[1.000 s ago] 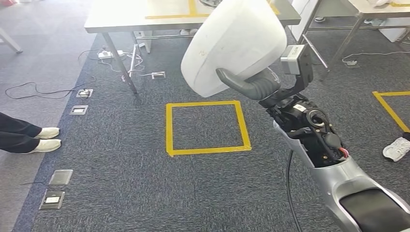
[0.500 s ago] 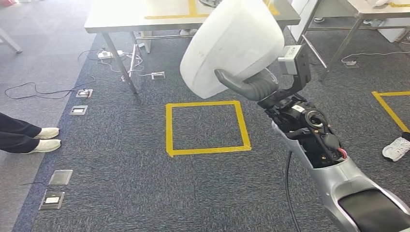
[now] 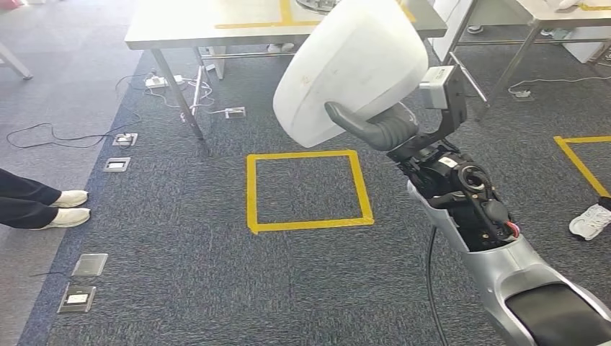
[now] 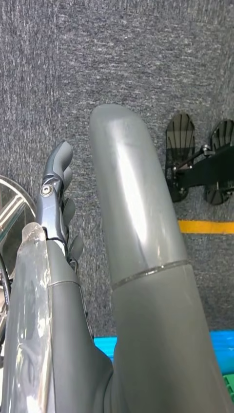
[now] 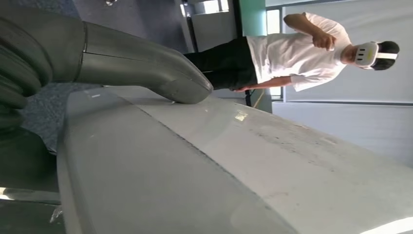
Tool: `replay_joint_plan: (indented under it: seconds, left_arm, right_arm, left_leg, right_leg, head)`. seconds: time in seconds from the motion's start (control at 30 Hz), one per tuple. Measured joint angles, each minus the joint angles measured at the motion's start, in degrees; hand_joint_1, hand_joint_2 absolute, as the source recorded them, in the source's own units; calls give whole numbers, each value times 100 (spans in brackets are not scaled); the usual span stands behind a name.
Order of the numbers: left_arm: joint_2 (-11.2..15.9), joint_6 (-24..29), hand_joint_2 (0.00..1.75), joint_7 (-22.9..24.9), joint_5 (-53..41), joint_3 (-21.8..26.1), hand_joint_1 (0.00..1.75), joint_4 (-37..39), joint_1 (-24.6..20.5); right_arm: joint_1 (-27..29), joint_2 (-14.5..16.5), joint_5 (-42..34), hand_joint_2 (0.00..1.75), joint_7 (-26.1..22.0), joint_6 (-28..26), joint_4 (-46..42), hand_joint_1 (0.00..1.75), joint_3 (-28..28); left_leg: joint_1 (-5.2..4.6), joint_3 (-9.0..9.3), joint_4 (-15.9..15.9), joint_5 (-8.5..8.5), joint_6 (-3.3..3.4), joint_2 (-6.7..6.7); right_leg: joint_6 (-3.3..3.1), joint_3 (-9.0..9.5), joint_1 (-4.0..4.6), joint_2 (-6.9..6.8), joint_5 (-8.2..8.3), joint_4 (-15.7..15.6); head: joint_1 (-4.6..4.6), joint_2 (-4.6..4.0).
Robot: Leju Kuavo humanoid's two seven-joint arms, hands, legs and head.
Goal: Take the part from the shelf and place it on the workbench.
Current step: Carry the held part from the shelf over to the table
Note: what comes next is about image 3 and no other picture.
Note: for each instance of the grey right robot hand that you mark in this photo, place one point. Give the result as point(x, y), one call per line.
point(362, 129)

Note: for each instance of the white plastic shell part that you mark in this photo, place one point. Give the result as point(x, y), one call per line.
point(353, 67)

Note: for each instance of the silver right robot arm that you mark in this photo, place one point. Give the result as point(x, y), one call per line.
point(501, 272)

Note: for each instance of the steel workbench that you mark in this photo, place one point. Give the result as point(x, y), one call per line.
point(191, 24)
point(563, 16)

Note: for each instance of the yellow workbench tape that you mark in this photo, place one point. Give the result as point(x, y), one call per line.
point(594, 7)

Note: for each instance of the person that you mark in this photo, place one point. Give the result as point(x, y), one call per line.
point(589, 222)
point(24, 200)
point(281, 48)

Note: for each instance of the yellow floor tape outline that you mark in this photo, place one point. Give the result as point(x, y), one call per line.
point(251, 191)
point(580, 164)

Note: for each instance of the steel floor socket box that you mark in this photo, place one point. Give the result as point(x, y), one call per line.
point(235, 113)
point(116, 165)
point(89, 265)
point(76, 299)
point(523, 94)

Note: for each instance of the grey wheel cover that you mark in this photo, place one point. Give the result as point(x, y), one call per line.
point(315, 5)

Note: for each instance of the white upright panel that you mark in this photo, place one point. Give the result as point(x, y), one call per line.
point(446, 24)

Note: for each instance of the white power strip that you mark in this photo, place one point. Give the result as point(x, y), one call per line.
point(164, 81)

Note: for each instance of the steel floor socket with plug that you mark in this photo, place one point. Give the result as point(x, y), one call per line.
point(125, 139)

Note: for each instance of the white desk leg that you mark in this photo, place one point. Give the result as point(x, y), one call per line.
point(16, 62)

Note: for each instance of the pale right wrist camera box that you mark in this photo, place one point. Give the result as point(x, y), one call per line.
point(436, 86)

